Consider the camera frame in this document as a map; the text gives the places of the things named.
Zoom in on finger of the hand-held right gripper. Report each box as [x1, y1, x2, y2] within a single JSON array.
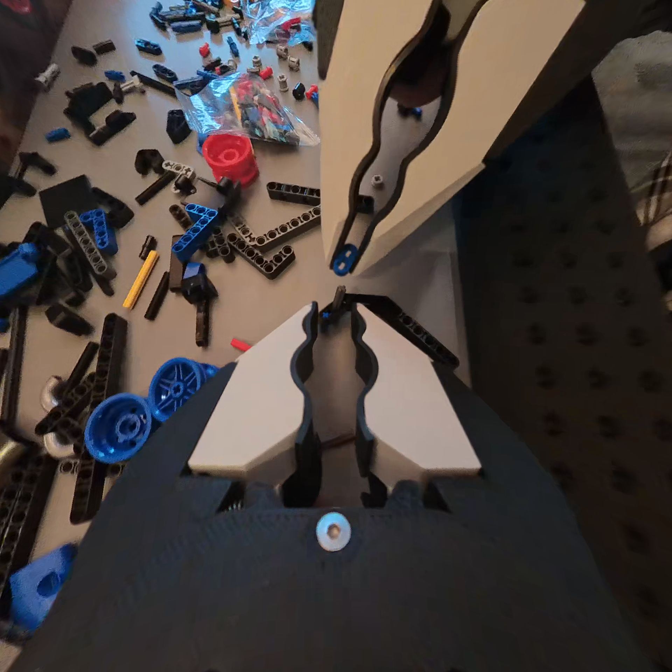
[[317, 0, 447, 271], [346, 0, 587, 277]]

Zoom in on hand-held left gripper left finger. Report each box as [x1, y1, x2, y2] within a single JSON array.
[[187, 302, 322, 508]]

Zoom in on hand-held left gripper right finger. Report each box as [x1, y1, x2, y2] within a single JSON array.
[[351, 302, 482, 508]]

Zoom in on black bent long beam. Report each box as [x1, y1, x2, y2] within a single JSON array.
[[319, 285, 461, 369]]

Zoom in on clear plastic bag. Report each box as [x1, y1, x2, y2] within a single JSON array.
[[246, 0, 317, 46]]

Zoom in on clear bag of mixed parts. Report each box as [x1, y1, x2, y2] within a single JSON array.
[[172, 70, 322, 149]]

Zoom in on pile of black toy beams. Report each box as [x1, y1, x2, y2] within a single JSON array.
[[0, 184, 297, 526]]

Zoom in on small blue thin link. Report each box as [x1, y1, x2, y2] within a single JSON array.
[[331, 242, 360, 276]]

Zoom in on blue curved panel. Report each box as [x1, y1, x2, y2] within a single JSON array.
[[7, 542, 81, 634]]

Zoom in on blue spoked toy wheel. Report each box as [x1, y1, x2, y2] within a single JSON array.
[[147, 356, 218, 424]]

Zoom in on scattered red grey connectors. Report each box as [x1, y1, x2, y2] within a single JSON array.
[[196, 36, 322, 107]]

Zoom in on black T-shaped axle piece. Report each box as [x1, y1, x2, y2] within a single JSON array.
[[180, 274, 219, 348]]

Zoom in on blue toy wheel hub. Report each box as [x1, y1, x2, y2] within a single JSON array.
[[83, 392, 154, 465]]

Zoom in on black dimpled pad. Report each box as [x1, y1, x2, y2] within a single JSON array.
[[453, 78, 672, 672]]

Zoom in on red toy wheel hub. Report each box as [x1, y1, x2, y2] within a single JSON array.
[[201, 132, 260, 189]]

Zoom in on short black axle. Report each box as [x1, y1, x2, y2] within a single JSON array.
[[143, 270, 171, 322], [134, 169, 177, 208]]

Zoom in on black hinged panel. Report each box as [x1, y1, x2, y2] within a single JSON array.
[[214, 176, 244, 222]]

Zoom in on person's plaid shirt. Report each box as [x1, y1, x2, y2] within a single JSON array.
[[629, 151, 672, 254]]

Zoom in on short yellow axle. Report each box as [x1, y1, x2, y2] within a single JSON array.
[[121, 249, 161, 310]]

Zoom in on black curved slope piece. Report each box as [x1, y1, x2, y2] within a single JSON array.
[[165, 107, 193, 146]]

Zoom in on grey curved tube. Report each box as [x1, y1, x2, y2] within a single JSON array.
[[42, 430, 78, 459], [40, 373, 67, 414]]

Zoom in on blue angled beam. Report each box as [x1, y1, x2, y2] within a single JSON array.
[[170, 202, 221, 265]]

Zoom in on long black axle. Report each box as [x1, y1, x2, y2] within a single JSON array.
[[129, 69, 180, 99]]

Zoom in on dark grey L-beam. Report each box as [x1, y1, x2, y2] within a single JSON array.
[[134, 147, 167, 177]]

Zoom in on grey seven-hole beam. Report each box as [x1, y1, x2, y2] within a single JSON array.
[[63, 209, 118, 282]]

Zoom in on black curved panel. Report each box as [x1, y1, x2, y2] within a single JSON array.
[[0, 435, 30, 474]]

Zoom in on small blue L-beam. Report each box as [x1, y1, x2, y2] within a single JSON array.
[[78, 207, 120, 257]]

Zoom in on black beam with blue pin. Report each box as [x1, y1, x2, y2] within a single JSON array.
[[62, 80, 138, 148]]

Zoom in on black flat square tile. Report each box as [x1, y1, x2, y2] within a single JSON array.
[[38, 174, 102, 230]]

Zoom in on black toy set box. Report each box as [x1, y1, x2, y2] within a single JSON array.
[[0, 0, 72, 175]]

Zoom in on black bent crank piece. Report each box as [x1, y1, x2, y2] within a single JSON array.
[[9, 150, 58, 183]]

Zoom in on blue fender bracket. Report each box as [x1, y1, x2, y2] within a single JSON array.
[[0, 241, 44, 306]]

